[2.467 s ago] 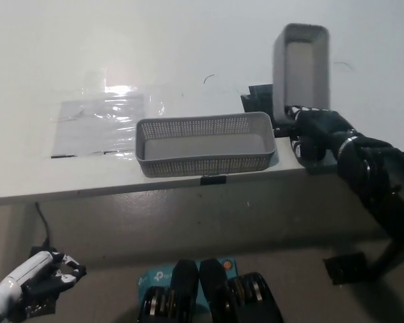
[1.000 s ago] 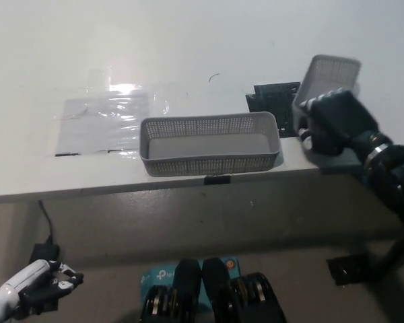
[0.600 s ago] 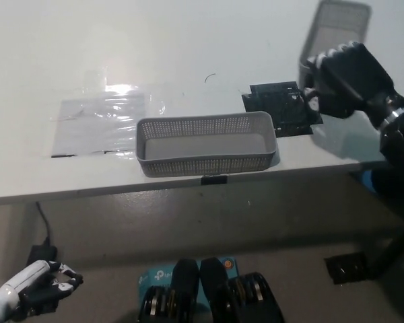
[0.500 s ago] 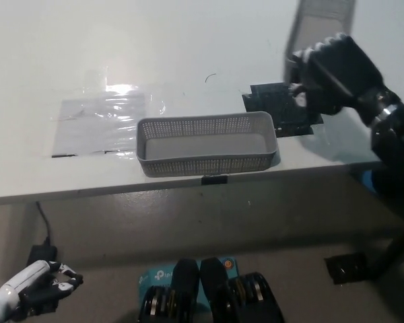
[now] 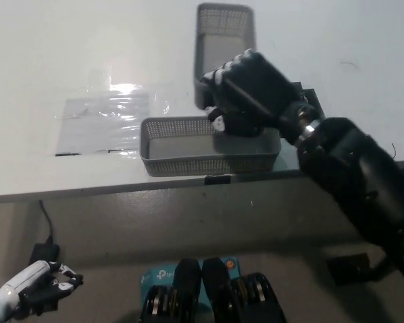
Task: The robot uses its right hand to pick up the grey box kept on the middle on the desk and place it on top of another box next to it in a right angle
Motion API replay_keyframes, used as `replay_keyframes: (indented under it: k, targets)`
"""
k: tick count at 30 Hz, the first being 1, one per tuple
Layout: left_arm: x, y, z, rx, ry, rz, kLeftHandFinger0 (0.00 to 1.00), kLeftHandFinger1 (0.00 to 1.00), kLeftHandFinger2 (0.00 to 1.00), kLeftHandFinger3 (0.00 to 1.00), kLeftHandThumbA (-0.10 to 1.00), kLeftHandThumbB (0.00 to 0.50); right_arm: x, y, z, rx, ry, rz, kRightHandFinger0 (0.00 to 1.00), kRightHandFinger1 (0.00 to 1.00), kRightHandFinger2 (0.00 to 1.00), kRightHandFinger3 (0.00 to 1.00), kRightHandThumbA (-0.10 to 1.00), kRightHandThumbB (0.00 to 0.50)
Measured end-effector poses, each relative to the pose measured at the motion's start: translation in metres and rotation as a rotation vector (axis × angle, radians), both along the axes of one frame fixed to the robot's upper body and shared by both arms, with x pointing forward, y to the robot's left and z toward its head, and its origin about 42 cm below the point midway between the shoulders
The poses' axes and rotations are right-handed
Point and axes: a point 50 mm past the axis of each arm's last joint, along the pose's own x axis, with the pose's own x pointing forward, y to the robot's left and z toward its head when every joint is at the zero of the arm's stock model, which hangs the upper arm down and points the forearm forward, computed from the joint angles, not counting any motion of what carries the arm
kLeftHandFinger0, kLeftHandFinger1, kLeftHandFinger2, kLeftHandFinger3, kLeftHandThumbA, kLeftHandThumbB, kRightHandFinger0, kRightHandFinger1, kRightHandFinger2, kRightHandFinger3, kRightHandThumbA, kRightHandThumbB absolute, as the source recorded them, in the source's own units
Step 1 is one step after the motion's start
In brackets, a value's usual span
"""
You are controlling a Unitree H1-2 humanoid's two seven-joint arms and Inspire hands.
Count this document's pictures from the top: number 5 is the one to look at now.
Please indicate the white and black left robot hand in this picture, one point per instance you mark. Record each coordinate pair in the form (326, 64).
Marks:
(33, 279)

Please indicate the teal tp-link box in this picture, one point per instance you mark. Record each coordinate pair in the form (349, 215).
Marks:
(158, 276)

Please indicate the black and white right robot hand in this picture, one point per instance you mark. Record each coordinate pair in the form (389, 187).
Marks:
(256, 87)

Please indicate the grey perforated plastic basket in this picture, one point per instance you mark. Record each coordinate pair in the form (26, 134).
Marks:
(175, 148)
(222, 43)

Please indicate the black tape on table edge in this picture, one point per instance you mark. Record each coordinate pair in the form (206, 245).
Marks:
(217, 179)

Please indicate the black power adapter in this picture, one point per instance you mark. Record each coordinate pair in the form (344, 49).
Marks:
(45, 254)

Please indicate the clear plastic covered paper sheet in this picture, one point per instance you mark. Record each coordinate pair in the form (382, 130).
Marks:
(101, 124)

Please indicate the black floor tape patch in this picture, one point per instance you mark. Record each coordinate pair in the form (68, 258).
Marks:
(348, 269)

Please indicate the black square tape patch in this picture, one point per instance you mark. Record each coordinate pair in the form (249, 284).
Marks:
(314, 101)

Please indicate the thin black tape strip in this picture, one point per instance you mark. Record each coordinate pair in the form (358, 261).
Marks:
(67, 154)

